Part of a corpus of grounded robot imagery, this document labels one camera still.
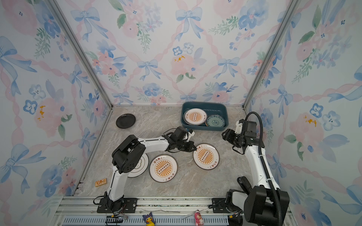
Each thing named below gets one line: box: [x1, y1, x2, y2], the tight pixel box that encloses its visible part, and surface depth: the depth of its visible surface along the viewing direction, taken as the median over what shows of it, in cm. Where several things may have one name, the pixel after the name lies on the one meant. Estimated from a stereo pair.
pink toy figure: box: [194, 209, 205, 226], surface depth 70 cm
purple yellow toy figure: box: [142, 211, 156, 226], surface depth 69 cm
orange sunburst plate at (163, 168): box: [148, 153, 179, 184], surface depth 88 cm
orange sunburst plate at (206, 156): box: [192, 143, 221, 170], surface depth 92 cm
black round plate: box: [115, 113, 137, 129], surface depth 112 cm
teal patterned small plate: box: [205, 113, 226, 128], surface depth 110 cm
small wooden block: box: [95, 177, 107, 187], surface depth 82 cm
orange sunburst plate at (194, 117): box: [182, 108, 207, 126], surface depth 112 cm
